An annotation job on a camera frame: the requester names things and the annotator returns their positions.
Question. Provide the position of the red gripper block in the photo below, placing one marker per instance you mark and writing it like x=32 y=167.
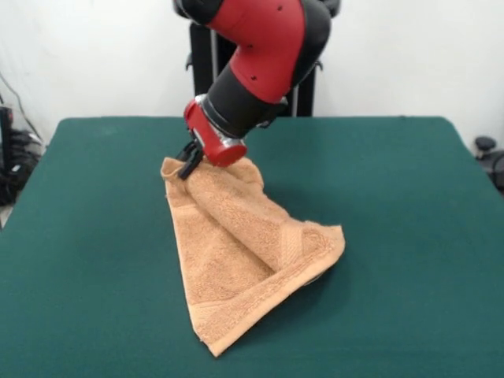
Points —
x=208 y=138

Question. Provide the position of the tan terry towel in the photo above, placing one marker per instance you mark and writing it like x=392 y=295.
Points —
x=236 y=244

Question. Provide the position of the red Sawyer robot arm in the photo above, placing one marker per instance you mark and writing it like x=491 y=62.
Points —
x=267 y=59

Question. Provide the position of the black electronics box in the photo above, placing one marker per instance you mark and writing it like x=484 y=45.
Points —
x=7 y=149

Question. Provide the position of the dark green table cloth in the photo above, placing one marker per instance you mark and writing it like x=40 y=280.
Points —
x=393 y=197

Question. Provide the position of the grey office chair base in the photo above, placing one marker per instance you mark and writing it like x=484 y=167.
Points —
x=488 y=153

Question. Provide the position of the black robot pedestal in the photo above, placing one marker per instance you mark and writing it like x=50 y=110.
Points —
x=202 y=67

